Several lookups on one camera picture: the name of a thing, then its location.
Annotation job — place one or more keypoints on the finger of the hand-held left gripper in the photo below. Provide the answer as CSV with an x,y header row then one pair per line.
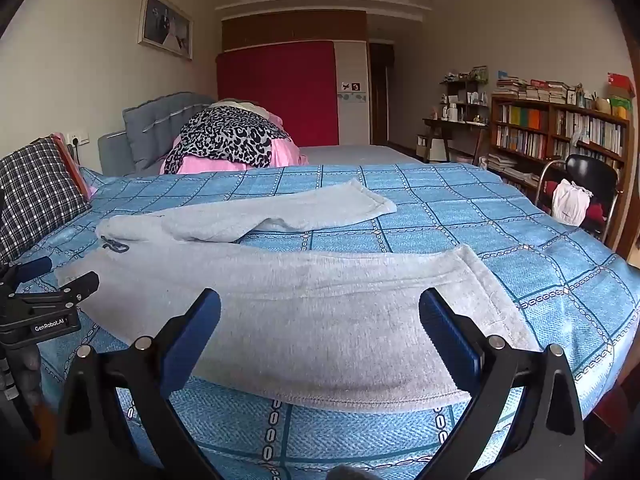
x,y
31,266
75,285

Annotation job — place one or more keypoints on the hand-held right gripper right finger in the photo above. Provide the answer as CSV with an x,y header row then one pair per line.
x,y
447,345

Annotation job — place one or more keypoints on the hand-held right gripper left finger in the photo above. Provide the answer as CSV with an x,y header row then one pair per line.
x,y
192,347

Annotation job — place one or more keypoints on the grey fleece pants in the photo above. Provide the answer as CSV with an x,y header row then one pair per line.
x,y
300,300

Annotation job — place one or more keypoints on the person's left hand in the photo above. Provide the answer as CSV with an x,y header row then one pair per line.
x,y
30,375

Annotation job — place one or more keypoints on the dark plaid pillow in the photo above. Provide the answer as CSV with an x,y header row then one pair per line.
x,y
35,190

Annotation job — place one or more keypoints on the pink pillow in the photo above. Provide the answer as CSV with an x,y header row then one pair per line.
x,y
75,170

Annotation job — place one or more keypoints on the blue checked bedspread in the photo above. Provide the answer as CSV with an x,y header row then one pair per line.
x,y
450,200

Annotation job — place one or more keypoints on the grey padded headboard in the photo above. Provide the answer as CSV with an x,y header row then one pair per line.
x,y
150,120

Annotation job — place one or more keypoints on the white cloth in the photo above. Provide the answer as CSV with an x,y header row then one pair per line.
x,y
570,202

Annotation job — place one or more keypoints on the white storage box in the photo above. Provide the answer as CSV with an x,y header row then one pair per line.
x,y
437,150

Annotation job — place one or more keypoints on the leopard print blanket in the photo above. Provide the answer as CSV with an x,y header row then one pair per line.
x,y
225,135

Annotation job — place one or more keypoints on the grey bed sheet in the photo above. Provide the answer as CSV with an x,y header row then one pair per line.
x,y
350,154

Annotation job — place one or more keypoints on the pink quilt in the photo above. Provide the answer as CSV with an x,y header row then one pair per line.
x,y
286,152

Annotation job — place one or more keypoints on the wooden desk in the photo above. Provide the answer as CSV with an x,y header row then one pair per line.
x,y
435,125

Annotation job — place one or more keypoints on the black metal chair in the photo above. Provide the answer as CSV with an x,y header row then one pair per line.
x,y
590,170

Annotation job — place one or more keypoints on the wooden bookshelf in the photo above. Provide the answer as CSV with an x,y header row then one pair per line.
x,y
550,135

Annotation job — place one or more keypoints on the beige folded blanket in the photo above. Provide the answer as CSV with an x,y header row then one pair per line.
x,y
245,105

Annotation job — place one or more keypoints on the wooden desk shelf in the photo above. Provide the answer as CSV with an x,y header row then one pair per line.
x,y
462,87

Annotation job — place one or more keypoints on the dark wooden door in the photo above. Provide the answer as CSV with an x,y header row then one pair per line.
x,y
380,95

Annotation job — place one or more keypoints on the stack of books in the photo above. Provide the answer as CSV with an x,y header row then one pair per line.
x,y
540,91

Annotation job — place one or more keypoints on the red wardrobe door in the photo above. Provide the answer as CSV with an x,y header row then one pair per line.
x,y
280,90

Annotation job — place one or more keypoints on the white wardrobe door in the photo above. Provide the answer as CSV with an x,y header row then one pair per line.
x,y
351,70

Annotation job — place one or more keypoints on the green box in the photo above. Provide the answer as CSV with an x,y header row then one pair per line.
x,y
620,107

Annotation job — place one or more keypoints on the red box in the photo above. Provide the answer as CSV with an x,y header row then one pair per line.
x,y
621,85

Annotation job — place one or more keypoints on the white wall socket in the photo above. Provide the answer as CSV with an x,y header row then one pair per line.
x,y
80,136

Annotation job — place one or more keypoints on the framed wall picture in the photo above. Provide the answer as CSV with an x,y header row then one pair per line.
x,y
165,25

